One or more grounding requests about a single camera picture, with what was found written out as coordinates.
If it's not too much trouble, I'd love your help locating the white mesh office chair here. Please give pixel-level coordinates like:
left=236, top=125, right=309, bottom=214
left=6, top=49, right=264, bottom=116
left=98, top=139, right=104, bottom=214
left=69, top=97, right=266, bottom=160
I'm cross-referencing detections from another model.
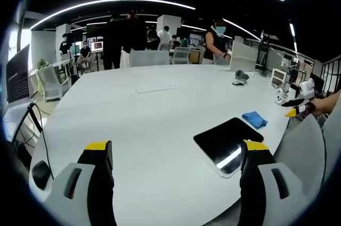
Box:
left=35, top=64, right=72, bottom=102
left=129, top=50, right=172, bottom=67
left=171, top=46, right=191, bottom=65

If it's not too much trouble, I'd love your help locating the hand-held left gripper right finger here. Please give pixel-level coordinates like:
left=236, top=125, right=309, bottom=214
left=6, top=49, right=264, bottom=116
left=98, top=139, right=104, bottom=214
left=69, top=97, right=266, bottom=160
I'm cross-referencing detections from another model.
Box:
left=238, top=139, right=307, bottom=226

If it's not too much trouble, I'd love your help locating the red-lit monitor screen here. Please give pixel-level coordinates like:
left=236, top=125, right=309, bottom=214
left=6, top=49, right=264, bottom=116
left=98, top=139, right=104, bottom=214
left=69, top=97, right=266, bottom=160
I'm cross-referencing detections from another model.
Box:
left=90, top=41, right=104, bottom=53

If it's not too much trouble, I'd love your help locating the black cable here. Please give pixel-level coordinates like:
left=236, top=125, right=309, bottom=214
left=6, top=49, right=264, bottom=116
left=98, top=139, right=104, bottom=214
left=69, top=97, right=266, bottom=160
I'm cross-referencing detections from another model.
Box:
left=26, top=102, right=55, bottom=181

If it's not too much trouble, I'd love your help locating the black computer mouse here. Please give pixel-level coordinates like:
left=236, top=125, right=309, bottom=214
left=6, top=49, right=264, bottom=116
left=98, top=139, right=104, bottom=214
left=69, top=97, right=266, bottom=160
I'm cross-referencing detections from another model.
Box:
left=31, top=160, right=52, bottom=190

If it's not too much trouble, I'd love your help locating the grey object on stand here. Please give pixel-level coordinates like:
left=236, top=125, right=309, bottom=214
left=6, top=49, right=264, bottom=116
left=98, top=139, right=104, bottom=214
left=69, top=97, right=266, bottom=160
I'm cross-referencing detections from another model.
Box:
left=231, top=69, right=250, bottom=87

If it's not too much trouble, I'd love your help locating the open silver laptop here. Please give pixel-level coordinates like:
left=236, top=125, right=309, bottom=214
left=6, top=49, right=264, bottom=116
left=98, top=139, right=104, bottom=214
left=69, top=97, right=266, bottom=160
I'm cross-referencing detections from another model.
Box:
left=2, top=43, right=35, bottom=141

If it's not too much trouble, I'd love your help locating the grey office chair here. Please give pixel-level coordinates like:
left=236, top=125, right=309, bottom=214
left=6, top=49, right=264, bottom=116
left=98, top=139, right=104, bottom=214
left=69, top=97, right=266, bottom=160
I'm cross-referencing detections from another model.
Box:
left=273, top=115, right=327, bottom=205

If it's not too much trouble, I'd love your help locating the blue cleaning cloth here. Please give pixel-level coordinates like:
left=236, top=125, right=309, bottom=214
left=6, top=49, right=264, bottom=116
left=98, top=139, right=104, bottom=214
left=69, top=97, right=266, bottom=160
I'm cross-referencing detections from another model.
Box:
left=241, top=110, right=269, bottom=130

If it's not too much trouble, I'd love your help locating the black tablet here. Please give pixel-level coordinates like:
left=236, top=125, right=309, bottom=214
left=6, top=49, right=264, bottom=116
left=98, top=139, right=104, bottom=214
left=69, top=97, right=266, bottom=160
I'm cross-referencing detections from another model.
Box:
left=192, top=117, right=265, bottom=180

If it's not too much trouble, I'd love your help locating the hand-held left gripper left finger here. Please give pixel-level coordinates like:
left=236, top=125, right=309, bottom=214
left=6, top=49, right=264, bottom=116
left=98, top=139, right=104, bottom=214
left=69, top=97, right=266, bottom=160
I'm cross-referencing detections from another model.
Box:
left=45, top=139, right=116, bottom=226

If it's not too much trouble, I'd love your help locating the white desk partition board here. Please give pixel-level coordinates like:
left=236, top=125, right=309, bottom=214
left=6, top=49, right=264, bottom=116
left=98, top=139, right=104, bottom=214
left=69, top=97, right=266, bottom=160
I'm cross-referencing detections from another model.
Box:
left=228, top=36, right=258, bottom=72

